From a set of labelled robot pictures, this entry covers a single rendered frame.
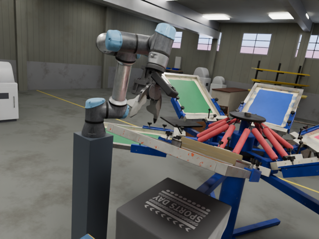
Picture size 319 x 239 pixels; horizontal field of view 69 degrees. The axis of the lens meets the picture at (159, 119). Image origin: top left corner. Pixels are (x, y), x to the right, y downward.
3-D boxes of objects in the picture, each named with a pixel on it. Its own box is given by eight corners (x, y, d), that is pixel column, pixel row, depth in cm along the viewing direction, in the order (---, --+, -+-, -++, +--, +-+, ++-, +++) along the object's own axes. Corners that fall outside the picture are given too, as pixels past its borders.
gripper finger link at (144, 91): (137, 107, 80) (151, 92, 84) (141, 108, 79) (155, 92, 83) (133, 97, 77) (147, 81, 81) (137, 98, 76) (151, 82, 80)
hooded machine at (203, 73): (208, 99, 1218) (213, 68, 1179) (201, 100, 1163) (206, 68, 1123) (194, 96, 1265) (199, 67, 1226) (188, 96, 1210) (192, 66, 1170)
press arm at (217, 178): (166, 236, 116) (168, 226, 114) (157, 230, 119) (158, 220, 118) (240, 163, 215) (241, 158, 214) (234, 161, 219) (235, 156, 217)
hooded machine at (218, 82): (224, 102, 1166) (229, 77, 1134) (219, 103, 1124) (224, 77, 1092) (212, 100, 1203) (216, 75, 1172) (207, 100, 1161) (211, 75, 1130)
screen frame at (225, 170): (224, 176, 77) (228, 165, 77) (105, 130, 109) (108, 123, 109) (257, 179, 143) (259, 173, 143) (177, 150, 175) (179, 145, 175)
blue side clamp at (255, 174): (250, 181, 117) (254, 168, 117) (240, 178, 120) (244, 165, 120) (258, 182, 142) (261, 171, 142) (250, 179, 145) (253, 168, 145)
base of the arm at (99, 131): (76, 132, 148) (77, 117, 145) (96, 129, 159) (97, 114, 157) (90, 139, 139) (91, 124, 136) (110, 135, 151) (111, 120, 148)
